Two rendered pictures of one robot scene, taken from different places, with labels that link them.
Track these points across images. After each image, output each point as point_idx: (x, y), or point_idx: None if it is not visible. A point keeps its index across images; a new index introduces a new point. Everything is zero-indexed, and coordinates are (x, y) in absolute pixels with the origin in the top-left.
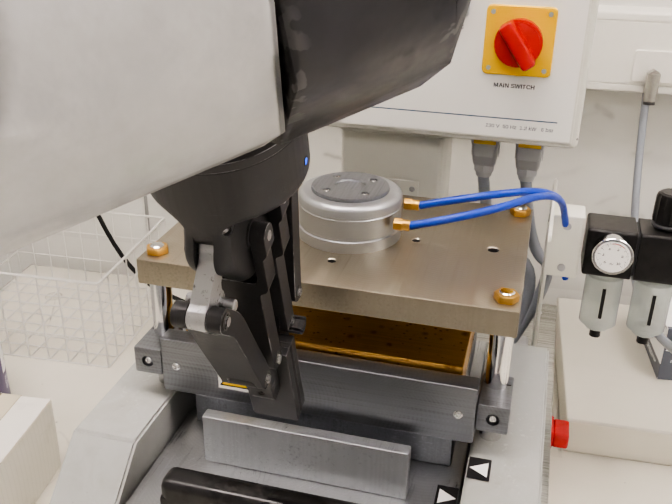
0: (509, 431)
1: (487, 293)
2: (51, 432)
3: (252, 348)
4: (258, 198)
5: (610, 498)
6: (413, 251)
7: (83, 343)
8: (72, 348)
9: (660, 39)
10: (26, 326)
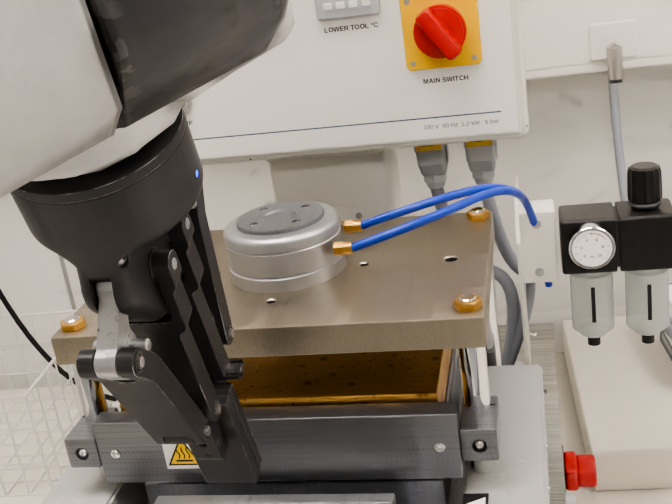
0: (505, 459)
1: (447, 304)
2: None
3: (179, 395)
4: (149, 219)
5: None
6: (361, 276)
7: (20, 471)
8: (8, 479)
9: (613, 9)
10: None
